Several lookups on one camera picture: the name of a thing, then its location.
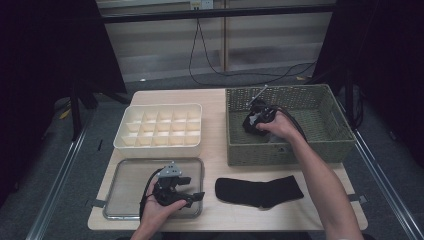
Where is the black stand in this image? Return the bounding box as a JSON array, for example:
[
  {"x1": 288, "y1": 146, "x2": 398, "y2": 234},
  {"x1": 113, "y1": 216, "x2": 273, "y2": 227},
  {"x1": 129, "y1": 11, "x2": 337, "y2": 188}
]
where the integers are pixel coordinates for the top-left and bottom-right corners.
[
  {"x1": 68, "y1": 79, "x2": 84, "y2": 141},
  {"x1": 344, "y1": 69, "x2": 364, "y2": 129}
]

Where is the black floor cable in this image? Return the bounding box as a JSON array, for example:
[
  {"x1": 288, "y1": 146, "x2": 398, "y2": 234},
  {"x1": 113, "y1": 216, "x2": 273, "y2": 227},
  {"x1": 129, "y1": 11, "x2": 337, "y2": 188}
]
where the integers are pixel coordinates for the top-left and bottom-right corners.
[
  {"x1": 188, "y1": 18, "x2": 303, "y2": 87},
  {"x1": 196, "y1": 18, "x2": 317, "y2": 78}
]

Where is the hand-held gripper cable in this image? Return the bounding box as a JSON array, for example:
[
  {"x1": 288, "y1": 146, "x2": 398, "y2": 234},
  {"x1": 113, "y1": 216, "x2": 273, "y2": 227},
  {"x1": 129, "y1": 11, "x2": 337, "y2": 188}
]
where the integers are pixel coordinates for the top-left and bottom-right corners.
[
  {"x1": 139, "y1": 168, "x2": 164, "y2": 221},
  {"x1": 271, "y1": 104, "x2": 308, "y2": 141}
]

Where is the white divided storage box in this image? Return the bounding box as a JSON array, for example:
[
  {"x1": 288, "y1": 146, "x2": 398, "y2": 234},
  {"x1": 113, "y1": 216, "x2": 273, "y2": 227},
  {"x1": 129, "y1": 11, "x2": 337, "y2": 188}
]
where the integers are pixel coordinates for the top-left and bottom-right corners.
[{"x1": 113, "y1": 103, "x2": 203, "y2": 159}]

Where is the wall socket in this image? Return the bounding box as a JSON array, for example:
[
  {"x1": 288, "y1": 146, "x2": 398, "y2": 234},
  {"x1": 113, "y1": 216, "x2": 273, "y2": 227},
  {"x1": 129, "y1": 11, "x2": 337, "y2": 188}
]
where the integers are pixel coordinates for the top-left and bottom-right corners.
[{"x1": 189, "y1": 0, "x2": 214, "y2": 10}]

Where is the left hand-held gripper cable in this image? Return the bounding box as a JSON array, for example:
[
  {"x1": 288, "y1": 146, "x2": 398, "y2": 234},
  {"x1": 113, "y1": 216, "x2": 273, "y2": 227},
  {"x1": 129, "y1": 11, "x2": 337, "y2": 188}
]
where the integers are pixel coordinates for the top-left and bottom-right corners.
[{"x1": 139, "y1": 168, "x2": 164, "y2": 221}]

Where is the right hand-held gripper cable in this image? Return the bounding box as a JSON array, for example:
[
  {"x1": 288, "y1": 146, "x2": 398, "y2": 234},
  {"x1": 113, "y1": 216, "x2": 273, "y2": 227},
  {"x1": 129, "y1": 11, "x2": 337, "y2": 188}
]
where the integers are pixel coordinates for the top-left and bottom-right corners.
[{"x1": 271, "y1": 104, "x2": 308, "y2": 141}]

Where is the person's right hand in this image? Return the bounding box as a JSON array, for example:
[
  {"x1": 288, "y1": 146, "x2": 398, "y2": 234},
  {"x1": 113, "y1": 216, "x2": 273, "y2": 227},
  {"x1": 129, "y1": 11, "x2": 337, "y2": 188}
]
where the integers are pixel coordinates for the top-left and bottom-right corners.
[{"x1": 255, "y1": 111, "x2": 300, "y2": 143}]

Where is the person's left hand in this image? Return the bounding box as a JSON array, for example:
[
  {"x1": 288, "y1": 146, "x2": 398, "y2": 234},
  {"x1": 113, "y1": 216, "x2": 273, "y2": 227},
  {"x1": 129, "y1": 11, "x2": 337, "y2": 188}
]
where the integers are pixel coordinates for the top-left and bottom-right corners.
[{"x1": 140, "y1": 195, "x2": 189, "y2": 232}]

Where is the clear box lid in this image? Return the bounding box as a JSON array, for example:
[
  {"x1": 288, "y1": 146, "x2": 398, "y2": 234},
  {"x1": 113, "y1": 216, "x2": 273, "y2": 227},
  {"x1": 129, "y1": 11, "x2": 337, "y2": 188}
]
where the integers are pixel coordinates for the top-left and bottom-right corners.
[{"x1": 102, "y1": 157, "x2": 205, "y2": 221}]

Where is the grey tape piece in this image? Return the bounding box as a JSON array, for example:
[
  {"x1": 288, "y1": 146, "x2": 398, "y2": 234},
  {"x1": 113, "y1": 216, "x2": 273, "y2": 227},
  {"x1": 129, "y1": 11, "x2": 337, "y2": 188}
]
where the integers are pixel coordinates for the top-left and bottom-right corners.
[
  {"x1": 85, "y1": 198, "x2": 108, "y2": 209},
  {"x1": 348, "y1": 193, "x2": 369, "y2": 205}
]

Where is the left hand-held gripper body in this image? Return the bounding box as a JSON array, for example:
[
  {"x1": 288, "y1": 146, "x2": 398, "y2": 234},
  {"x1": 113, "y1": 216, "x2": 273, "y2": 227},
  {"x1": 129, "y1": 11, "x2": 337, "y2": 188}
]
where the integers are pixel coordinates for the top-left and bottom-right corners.
[{"x1": 153, "y1": 161, "x2": 188, "y2": 207}]

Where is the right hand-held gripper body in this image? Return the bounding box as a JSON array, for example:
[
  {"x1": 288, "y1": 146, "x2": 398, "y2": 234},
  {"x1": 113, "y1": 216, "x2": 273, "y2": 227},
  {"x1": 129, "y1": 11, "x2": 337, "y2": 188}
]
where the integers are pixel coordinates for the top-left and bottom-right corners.
[{"x1": 245, "y1": 84, "x2": 279, "y2": 126}]

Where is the green woven basket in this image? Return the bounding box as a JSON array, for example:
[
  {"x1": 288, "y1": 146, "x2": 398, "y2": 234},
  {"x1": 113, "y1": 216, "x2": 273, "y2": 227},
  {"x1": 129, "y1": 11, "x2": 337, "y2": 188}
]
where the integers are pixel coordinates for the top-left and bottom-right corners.
[{"x1": 225, "y1": 83, "x2": 357, "y2": 167}]

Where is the black sock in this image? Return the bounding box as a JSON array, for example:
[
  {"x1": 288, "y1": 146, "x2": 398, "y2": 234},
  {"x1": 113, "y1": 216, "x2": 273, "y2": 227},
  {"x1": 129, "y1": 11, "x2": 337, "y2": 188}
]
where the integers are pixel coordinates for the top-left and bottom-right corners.
[
  {"x1": 214, "y1": 175, "x2": 305, "y2": 210},
  {"x1": 241, "y1": 113, "x2": 270, "y2": 137}
]

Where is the black horizontal bar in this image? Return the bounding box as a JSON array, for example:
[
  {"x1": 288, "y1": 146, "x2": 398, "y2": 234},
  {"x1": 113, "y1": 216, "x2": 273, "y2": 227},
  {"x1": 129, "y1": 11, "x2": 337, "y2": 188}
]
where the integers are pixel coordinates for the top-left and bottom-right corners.
[{"x1": 99, "y1": 3, "x2": 336, "y2": 24}]

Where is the black curtain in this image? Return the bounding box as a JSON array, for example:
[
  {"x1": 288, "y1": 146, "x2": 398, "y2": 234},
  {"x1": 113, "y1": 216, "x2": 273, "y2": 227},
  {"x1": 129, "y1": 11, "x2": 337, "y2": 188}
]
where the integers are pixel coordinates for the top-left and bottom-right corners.
[
  {"x1": 313, "y1": 0, "x2": 424, "y2": 168},
  {"x1": 0, "y1": 0, "x2": 128, "y2": 208}
]

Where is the metal rail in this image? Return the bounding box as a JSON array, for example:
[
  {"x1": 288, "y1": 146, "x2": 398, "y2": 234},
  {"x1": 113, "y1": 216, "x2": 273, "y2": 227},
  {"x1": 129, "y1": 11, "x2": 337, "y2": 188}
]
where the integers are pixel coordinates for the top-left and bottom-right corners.
[
  {"x1": 24, "y1": 126, "x2": 91, "y2": 240},
  {"x1": 336, "y1": 96, "x2": 424, "y2": 240}
]

